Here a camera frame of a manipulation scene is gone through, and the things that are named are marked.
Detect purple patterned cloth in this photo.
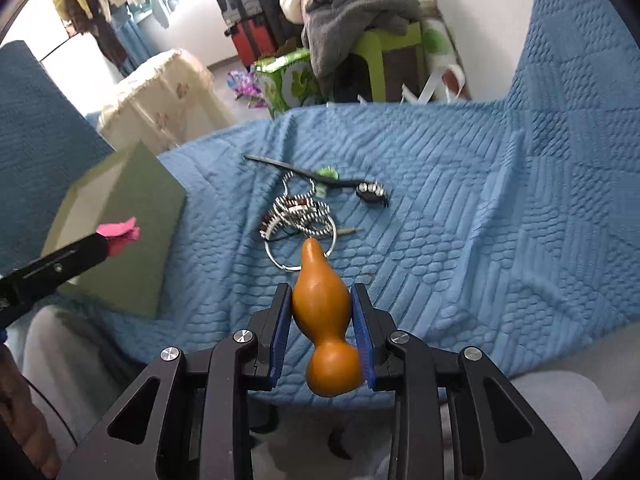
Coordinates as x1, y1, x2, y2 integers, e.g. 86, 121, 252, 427
227, 70, 269, 110

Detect orange gourd ornament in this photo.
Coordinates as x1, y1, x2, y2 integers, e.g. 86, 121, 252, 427
291, 237, 363, 400

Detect person's right leg grey pants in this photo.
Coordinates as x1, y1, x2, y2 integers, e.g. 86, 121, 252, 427
510, 370, 623, 480

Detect person's left forearm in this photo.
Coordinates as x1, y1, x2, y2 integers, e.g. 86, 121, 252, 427
0, 347, 62, 480

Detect green plastic stool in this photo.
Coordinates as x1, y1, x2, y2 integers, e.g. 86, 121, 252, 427
332, 22, 426, 104

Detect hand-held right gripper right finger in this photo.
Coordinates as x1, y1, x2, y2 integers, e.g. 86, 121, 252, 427
350, 282, 583, 480

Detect patterned rolled mat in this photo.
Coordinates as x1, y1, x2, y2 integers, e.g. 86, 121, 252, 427
400, 0, 472, 102

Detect brown beaded bracelet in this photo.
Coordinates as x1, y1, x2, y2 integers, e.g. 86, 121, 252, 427
259, 202, 311, 238

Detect red suitcase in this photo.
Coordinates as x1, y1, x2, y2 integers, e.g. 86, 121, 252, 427
225, 15, 279, 69

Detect teal textured chair back cover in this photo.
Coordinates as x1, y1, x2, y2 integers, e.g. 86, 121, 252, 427
0, 40, 117, 281

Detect silver black twisted bangles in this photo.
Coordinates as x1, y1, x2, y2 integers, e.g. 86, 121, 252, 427
272, 194, 332, 241

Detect silver bead chain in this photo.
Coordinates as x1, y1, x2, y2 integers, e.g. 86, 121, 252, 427
281, 170, 327, 202

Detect light blue textured cover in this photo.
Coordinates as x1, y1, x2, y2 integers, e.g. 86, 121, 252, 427
65, 0, 640, 408

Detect black suitcase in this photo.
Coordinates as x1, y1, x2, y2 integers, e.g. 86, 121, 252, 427
255, 0, 303, 47

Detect black beaded hair clip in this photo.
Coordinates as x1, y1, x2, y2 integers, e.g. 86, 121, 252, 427
356, 182, 390, 207

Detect silver hoop ring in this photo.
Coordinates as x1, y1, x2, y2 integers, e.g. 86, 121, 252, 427
265, 230, 334, 274

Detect cream cloth covered table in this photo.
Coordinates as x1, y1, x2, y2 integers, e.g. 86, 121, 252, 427
97, 48, 237, 155

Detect person's left leg grey pants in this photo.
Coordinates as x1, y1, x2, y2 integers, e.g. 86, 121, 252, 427
22, 305, 166, 463

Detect person's leg grey pants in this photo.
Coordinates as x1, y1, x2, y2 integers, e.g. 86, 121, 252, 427
22, 305, 166, 463
510, 370, 623, 480

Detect green cardboard box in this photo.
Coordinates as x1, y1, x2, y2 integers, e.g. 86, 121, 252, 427
40, 140, 187, 318

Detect black hair ties and bracelets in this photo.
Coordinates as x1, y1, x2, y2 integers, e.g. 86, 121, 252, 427
243, 154, 362, 192

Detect green carton box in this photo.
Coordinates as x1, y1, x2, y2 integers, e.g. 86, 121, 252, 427
252, 48, 334, 114

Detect grey fleece garment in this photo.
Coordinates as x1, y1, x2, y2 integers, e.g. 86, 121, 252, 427
300, 0, 424, 79

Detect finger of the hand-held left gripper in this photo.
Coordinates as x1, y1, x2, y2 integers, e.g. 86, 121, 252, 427
0, 232, 110, 331

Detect pink flower hair accessory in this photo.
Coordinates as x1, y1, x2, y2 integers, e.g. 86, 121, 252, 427
96, 216, 142, 257

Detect black cable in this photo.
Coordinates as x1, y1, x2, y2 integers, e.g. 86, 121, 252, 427
19, 372, 78, 448

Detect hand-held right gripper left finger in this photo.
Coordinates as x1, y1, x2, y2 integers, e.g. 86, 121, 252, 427
60, 282, 293, 480

